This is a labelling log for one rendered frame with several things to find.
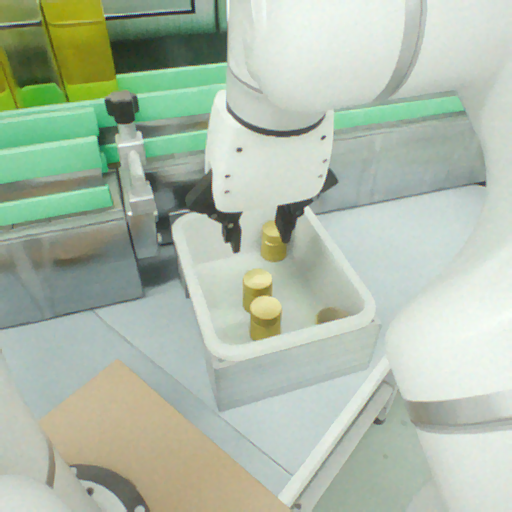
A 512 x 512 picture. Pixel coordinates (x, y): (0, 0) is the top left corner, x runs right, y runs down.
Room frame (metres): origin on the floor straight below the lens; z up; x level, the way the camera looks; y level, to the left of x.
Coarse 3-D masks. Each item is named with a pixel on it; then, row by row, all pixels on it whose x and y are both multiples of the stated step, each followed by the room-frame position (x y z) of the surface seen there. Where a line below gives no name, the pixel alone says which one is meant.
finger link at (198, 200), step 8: (208, 176) 0.32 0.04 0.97; (200, 184) 0.32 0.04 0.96; (208, 184) 0.31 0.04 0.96; (192, 192) 0.32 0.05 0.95; (200, 192) 0.31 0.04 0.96; (208, 192) 0.32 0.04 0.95; (192, 200) 0.32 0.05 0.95; (200, 200) 0.32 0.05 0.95; (208, 200) 0.33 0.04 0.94; (192, 208) 0.32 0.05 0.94; (200, 208) 0.32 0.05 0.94; (208, 208) 0.32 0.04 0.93
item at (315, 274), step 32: (192, 224) 0.43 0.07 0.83; (256, 224) 0.46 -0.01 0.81; (320, 224) 0.42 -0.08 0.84; (192, 256) 0.42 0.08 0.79; (224, 256) 0.44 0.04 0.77; (256, 256) 0.44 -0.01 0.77; (288, 256) 0.44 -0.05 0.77; (320, 256) 0.39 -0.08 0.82; (192, 288) 0.31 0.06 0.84; (224, 288) 0.38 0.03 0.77; (288, 288) 0.38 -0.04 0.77; (320, 288) 0.37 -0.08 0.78; (352, 288) 0.32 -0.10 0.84; (224, 320) 0.33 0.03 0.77; (288, 320) 0.33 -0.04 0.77; (352, 320) 0.27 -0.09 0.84; (224, 352) 0.23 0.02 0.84; (256, 352) 0.24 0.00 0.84
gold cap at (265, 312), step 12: (264, 300) 0.32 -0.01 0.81; (276, 300) 0.32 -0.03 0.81; (252, 312) 0.30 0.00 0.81; (264, 312) 0.30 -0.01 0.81; (276, 312) 0.30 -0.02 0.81; (252, 324) 0.30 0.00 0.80; (264, 324) 0.29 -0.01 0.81; (276, 324) 0.30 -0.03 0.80; (252, 336) 0.30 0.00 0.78; (264, 336) 0.29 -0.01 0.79
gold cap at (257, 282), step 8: (248, 272) 0.36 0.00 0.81; (256, 272) 0.36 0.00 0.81; (264, 272) 0.36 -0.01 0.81; (248, 280) 0.35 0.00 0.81; (256, 280) 0.35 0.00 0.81; (264, 280) 0.35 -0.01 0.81; (272, 280) 0.35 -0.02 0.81; (248, 288) 0.34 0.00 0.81; (256, 288) 0.34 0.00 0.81; (264, 288) 0.34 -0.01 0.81; (248, 296) 0.34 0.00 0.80; (256, 296) 0.34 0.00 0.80; (248, 304) 0.34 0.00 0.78; (248, 312) 0.34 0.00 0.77
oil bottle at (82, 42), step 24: (48, 0) 0.49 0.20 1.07; (72, 0) 0.50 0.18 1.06; (96, 0) 0.51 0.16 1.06; (72, 24) 0.50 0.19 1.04; (96, 24) 0.51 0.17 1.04; (72, 48) 0.50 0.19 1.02; (96, 48) 0.51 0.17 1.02; (72, 72) 0.50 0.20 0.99; (96, 72) 0.50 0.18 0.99; (72, 96) 0.49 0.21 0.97; (96, 96) 0.50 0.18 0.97
